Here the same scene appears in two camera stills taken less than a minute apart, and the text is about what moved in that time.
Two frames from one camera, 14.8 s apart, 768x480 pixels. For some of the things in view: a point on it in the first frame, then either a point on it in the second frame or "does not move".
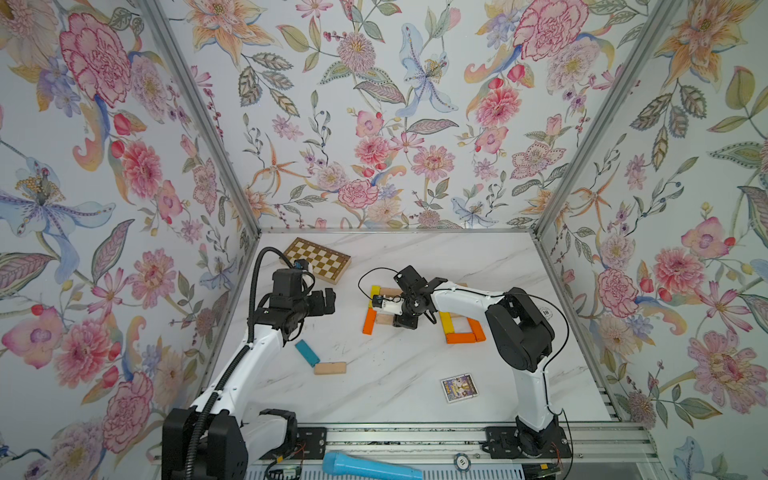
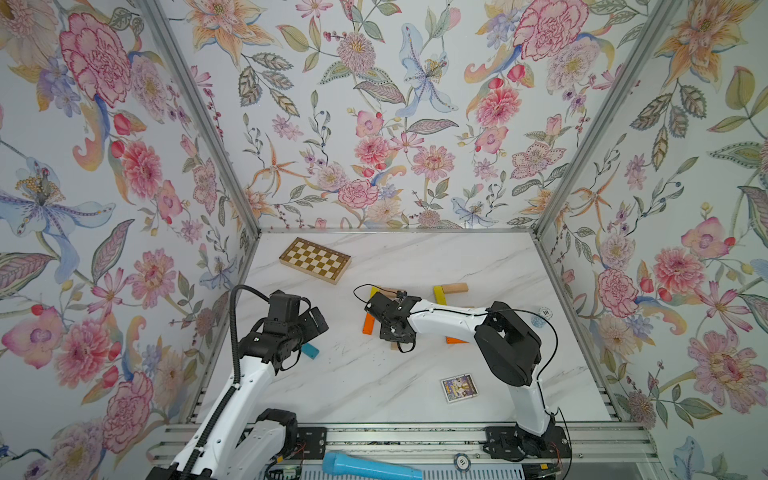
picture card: x=459 y=388 does not move
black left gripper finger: x=330 y=299 -> x=316 y=322
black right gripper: x=400 y=320 -> x=384 y=335
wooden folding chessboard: x=325 y=263 does not move
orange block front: x=457 y=338 does not move
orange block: x=369 y=321 does not move
